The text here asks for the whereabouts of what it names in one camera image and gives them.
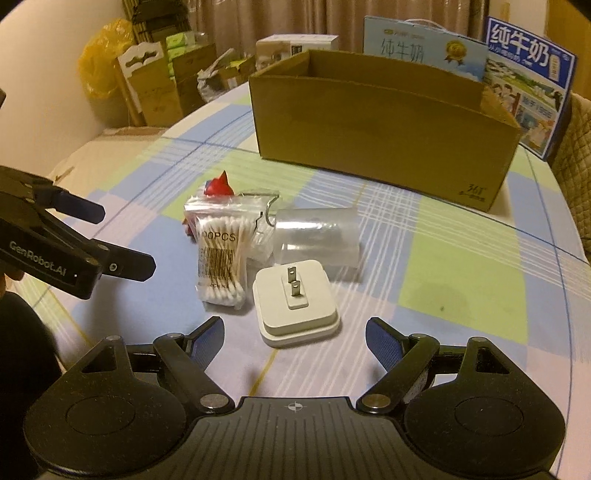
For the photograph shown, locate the white plug charger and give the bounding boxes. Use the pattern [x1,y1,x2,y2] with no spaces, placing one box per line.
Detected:
[252,259,343,350]

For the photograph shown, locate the black metal folding rack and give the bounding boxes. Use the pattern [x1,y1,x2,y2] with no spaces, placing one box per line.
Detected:
[122,0,162,44]

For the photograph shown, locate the brown carton with white flap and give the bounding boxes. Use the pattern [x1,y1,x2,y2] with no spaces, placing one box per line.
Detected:
[113,43,179,128]

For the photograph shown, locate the plaid tablecloth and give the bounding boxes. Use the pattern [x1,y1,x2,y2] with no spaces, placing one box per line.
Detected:
[45,84,591,480]

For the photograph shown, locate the brown carton of tissue packs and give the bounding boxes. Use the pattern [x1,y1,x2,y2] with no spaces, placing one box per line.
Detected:
[166,32,219,117]

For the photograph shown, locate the white product box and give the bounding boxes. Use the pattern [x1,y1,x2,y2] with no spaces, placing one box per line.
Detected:
[255,34,341,73]

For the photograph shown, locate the yellow plastic bag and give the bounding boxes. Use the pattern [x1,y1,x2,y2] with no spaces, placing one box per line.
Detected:
[78,17,137,128]

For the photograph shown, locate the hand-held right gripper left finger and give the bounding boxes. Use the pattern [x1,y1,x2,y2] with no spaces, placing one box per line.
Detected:
[81,316,237,412]

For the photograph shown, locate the small green label cardboard box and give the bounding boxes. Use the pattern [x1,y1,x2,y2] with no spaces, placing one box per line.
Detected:
[222,55,257,89]

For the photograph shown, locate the beige embroidered bed sheet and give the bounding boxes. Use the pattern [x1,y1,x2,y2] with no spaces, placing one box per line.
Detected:
[46,126,168,186]

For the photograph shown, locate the grey plastic bag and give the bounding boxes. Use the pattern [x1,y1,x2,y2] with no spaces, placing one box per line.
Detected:
[196,48,241,100]

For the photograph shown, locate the clear plastic container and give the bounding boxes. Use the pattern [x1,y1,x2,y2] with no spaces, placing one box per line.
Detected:
[273,206,362,270]

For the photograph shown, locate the brown cardboard box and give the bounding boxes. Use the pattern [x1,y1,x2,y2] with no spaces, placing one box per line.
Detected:
[248,49,523,213]

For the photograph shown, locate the blue and red cat figurine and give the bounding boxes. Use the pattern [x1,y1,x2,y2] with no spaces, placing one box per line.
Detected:
[182,170,236,236]

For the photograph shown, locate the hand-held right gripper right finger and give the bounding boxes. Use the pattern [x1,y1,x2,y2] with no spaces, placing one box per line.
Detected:
[355,317,509,412]

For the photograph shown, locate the dark blue milk carton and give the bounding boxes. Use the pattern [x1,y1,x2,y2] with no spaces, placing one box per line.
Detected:
[480,16,578,162]

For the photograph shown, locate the beige curtain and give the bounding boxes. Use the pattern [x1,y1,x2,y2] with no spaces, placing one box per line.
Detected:
[122,0,490,57]

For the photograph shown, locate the clear pack of metal hooks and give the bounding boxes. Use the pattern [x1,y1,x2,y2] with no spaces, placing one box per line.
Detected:
[239,189,284,260]

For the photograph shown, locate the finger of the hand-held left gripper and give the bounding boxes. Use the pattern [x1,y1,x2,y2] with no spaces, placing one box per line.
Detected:
[45,220,157,282]
[31,183,106,225]

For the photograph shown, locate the bag of cotton swabs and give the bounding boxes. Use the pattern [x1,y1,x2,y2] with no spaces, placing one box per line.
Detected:
[184,196,260,311]

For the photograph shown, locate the light blue milk carton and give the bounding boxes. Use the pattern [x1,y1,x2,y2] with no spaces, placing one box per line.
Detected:
[361,15,489,83]

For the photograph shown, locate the chair with quilted cover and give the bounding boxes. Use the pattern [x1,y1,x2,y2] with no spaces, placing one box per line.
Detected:
[551,92,591,253]

